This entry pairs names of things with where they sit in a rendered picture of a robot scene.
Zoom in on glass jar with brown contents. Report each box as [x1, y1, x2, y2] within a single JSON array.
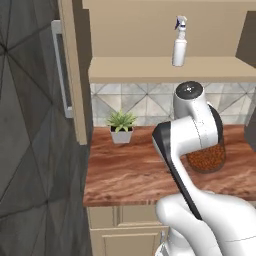
[[185, 139, 227, 175]]

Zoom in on beige base cabinet door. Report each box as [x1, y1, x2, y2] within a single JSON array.
[[89, 225, 170, 256]]

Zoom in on green plant in white pot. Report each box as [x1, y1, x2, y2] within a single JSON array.
[[105, 109, 138, 145]]

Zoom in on beige drawer front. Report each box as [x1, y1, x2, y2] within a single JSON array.
[[86, 205, 169, 230]]

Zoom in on white spray bottle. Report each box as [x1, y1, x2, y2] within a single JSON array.
[[171, 14, 189, 68]]

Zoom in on beige open wall cabinet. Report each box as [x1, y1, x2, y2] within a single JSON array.
[[72, 0, 256, 146]]

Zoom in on grey cabinet door handle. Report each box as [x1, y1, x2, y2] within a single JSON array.
[[50, 19, 75, 119]]

